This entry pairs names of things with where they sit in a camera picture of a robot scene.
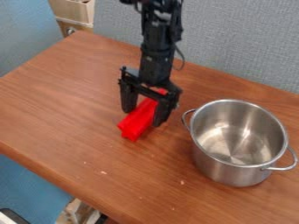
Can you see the dark object bottom corner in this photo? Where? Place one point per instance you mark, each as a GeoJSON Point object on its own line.
{"type": "Point", "coordinates": [8, 217]}

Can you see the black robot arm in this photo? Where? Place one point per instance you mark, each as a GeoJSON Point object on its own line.
{"type": "Point", "coordinates": [161, 31]}

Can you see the light wooden furniture piece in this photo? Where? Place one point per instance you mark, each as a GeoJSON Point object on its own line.
{"type": "Point", "coordinates": [73, 14]}

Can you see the stainless steel pot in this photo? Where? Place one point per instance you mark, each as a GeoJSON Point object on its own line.
{"type": "Point", "coordinates": [239, 140]}

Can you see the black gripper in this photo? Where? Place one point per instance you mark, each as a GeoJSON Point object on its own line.
{"type": "Point", "coordinates": [149, 80]}

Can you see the wooden frame under table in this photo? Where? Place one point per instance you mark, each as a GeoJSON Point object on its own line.
{"type": "Point", "coordinates": [77, 213]}

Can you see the red plastic block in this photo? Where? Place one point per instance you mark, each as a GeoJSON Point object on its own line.
{"type": "Point", "coordinates": [137, 120]}

